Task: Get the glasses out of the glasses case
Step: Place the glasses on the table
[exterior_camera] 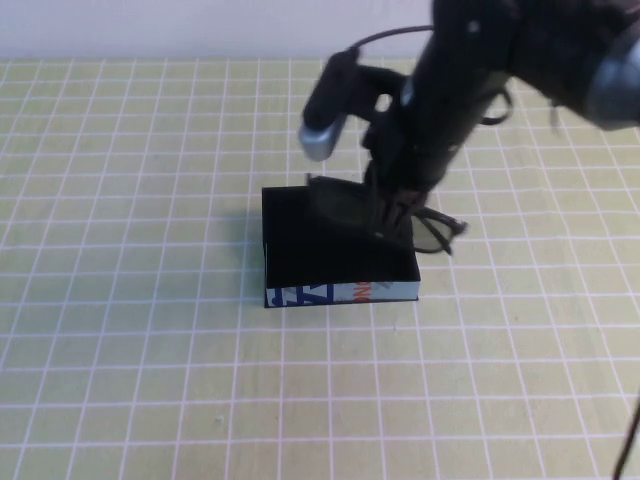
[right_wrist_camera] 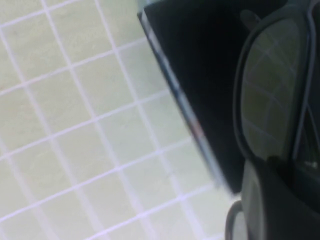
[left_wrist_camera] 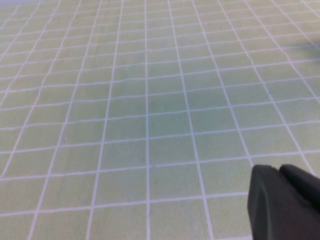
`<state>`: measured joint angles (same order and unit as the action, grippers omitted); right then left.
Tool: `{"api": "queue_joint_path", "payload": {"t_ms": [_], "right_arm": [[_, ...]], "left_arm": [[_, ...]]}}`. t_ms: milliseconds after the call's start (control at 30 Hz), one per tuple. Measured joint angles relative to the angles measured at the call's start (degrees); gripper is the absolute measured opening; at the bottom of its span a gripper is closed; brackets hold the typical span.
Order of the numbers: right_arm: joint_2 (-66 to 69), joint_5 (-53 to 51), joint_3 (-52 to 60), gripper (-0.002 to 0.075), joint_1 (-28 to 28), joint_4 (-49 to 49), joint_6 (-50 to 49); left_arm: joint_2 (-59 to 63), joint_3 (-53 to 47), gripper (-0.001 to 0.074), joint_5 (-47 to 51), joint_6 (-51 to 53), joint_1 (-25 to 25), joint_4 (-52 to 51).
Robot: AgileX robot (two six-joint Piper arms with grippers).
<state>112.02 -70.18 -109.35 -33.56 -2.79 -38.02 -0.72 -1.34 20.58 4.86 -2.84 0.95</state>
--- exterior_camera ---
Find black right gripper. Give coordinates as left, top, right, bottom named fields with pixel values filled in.
left=360, top=112, right=431, bottom=237

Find dark-framed glasses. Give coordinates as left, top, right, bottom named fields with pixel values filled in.
left=303, top=173, right=470, bottom=257

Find black printed glasses case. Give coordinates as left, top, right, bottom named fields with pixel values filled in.
left=260, top=184, right=420, bottom=310

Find green grid tablecloth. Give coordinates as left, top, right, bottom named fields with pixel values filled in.
left=0, top=57, right=640, bottom=480

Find black silver-tipped wrist camera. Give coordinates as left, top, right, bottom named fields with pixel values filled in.
left=298, top=51, right=362, bottom=163

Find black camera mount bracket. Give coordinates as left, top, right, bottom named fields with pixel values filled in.
left=349, top=63, right=412, bottom=124

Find thin black camera cable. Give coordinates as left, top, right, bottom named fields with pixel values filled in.
left=349, top=24, right=436, bottom=55

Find long black hanging cable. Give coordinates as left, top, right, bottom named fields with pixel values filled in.
left=611, top=392, right=640, bottom=480

